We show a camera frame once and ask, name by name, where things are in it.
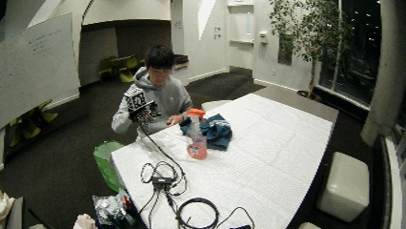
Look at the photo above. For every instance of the white marker cube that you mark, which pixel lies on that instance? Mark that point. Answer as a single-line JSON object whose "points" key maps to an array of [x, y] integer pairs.
{"points": [[134, 98]]}

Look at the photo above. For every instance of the yellow-green chair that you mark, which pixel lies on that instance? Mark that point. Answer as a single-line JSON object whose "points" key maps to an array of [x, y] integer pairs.
{"points": [[126, 70]]}

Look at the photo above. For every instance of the white quilted table cover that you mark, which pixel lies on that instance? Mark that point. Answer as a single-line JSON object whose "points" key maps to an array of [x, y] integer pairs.
{"points": [[237, 159]]}

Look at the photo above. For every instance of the crumpled silver foil bag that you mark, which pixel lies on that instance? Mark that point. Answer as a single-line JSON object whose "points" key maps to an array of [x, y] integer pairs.
{"points": [[108, 208]]}

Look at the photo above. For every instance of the green mesh bin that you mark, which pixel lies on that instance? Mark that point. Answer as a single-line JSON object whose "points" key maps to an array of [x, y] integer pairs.
{"points": [[105, 162]]}

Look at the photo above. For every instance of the dark teal cloth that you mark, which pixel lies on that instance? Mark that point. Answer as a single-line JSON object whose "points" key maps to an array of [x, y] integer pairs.
{"points": [[217, 130]]}

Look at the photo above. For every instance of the indoor potted tree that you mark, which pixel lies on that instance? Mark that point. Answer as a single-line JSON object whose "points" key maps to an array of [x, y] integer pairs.
{"points": [[310, 35]]}

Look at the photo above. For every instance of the large whiteboard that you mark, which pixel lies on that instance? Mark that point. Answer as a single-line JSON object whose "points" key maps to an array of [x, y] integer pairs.
{"points": [[36, 66]]}

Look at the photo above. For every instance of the orange spray bottle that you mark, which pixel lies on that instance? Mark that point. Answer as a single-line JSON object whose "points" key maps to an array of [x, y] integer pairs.
{"points": [[197, 140]]}

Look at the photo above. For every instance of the white cube ottoman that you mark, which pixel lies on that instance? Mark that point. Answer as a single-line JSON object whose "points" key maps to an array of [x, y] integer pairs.
{"points": [[345, 187]]}

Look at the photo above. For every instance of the black hub box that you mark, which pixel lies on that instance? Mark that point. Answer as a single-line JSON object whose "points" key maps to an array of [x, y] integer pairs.
{"points": [[161, 180]]}

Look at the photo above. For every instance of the the person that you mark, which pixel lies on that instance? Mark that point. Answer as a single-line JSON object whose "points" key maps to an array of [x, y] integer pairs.
{"points": [[168, 95]]}

